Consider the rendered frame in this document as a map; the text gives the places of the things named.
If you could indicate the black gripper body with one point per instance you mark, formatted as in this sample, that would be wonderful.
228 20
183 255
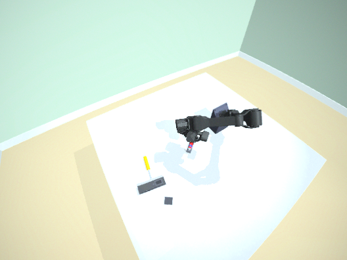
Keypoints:
203 135

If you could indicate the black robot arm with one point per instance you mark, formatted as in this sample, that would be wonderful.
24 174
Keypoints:
252 118

